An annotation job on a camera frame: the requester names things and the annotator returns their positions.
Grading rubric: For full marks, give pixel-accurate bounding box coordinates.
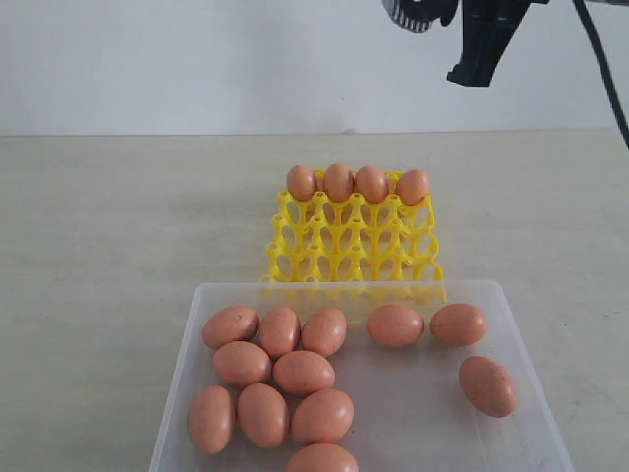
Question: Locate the brown egg bin bottom edge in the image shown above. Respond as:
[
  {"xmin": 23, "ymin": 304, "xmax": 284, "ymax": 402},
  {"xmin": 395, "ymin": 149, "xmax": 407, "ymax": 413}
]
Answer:
[{"xmin": 285, "ymin": 443, "xmax": 360, "ymax": 472}]

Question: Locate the yellow plastic egg tray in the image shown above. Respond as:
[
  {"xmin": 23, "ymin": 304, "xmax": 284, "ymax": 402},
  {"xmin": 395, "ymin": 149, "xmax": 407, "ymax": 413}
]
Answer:
[{"xmin": 262, "ymin": 188, "xmax": 447, "ymax": 302}]

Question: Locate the brown egg top right corner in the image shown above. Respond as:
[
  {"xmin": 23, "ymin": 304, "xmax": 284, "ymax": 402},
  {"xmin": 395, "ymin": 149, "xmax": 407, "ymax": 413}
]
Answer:
[{"xmin": 272, "ymin": 350, "xmax": 336, "ymax": 397}]

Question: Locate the brown egg centre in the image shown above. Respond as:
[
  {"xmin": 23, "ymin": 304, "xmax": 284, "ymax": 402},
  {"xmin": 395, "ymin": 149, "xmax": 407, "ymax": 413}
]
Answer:
[{"xmin": 301, "ymin": 307, "xmax": 348, "ymax": 358}]

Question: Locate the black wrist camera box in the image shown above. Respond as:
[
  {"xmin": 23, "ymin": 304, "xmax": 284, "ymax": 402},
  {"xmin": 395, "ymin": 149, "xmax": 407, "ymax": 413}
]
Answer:
[{"xmin": 381, "ymin": 0, "xmax": 459, "ymax": 34}]

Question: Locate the clear plastic bin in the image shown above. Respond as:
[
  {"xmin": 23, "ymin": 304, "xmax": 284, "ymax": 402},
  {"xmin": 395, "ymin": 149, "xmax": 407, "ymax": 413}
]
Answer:
[{"xmin": 150, "ymin": 280, "xmax": 572, "ymax": 471}]

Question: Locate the black camera cable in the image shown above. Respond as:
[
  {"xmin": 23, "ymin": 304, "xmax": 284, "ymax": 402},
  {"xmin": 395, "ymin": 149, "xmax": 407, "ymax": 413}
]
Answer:
[{"xmin": 572, "ymin": 0, "xmax": 629, "ymax": 148}]

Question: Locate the brown egg large upper left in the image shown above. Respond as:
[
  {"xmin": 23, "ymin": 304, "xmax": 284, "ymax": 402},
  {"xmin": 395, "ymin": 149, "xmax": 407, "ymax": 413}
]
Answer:
[{"xmin": 201, "ymin": 305, "xmax": 260, "ymax": 350}]

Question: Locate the brown egg tray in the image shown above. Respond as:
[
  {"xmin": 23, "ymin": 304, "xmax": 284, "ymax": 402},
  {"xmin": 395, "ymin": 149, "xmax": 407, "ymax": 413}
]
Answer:
[
  {"xmin": 322, "ymin": 162, "xmax": 355, "ymax": 203},
  {"xmin": 355, "ymin": 165, "xmax": 389, "ymax": 204},
  {"xmin": 286, "ymin": 164, "xmax": 318, "ymax": 202}
]

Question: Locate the brown egg lower right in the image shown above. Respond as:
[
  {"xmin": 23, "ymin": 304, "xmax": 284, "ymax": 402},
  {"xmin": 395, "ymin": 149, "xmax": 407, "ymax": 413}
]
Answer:
[{"xmin": 212, "ymin": 341, "xmax": 272, "ymax": 388}]

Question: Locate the brown egg upper middle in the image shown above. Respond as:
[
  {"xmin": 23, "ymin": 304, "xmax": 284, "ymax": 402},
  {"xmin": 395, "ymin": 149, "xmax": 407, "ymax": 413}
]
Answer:
[{"xmin": 258, "ymin": 306, "xmax": 301, "ymax": 359}]

